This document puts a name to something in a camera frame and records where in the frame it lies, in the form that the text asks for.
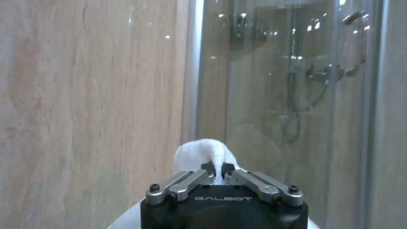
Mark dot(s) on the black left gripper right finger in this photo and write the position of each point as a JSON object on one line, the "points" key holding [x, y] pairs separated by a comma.
{"points": [[259, 183]]}

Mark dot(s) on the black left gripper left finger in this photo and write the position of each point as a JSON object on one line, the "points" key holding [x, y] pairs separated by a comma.
{"points": [[184, 182]]}

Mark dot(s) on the white towel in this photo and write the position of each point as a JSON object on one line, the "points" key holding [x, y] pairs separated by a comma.
{"points": [[203, 152]]}

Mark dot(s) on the chrome shower mixer tap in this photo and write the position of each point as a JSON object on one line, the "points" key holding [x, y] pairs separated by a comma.
{"points": [[325, 71]]}

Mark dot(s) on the glass shower enclosure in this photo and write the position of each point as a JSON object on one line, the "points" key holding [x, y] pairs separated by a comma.
{"points": [[285, 95]]}

